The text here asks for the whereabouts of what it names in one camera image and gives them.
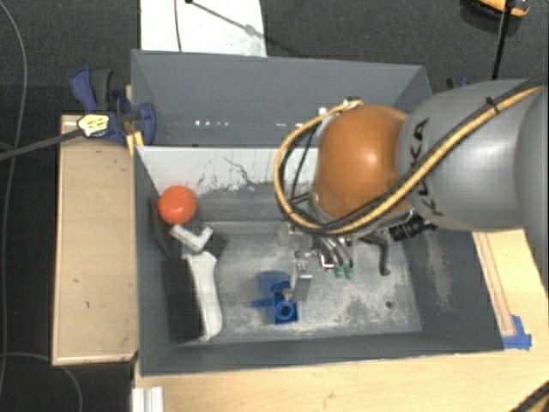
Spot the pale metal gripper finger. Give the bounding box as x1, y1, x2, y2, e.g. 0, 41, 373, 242
284, 259, 314, 303
278, 224, 298, 249

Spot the blue plastic toy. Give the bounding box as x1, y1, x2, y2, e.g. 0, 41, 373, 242
250, 270, 302, 327

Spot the grey metal bin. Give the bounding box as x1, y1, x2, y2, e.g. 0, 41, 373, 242
130, 48, 505, 377

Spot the large white black-bristle brush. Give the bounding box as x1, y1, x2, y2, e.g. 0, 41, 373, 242
162, 250, 224, 345

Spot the orange ball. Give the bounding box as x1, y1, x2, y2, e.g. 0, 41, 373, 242
156, 185, 199, 226

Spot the pale wood board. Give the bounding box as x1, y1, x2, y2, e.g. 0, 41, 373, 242
51, 113, 141, 367

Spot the black cylinder on white bracket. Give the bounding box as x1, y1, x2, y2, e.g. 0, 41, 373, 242
359, 212, 438, 277

